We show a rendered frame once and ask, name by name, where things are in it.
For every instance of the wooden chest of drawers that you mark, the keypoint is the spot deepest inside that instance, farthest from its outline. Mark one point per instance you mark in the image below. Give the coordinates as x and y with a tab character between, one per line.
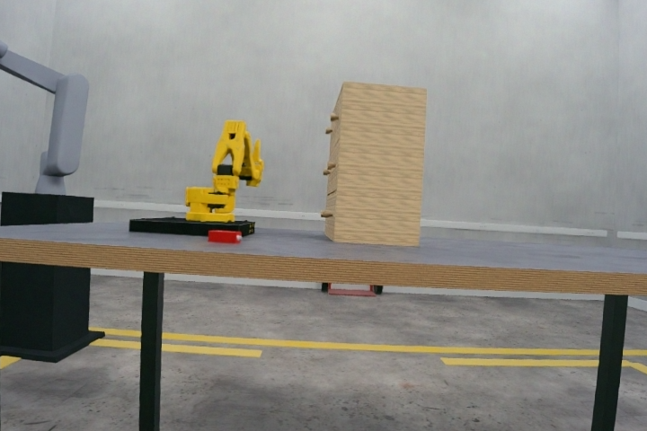
380	164

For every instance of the red 9v battery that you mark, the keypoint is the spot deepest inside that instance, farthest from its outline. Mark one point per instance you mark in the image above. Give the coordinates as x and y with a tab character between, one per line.
224	236

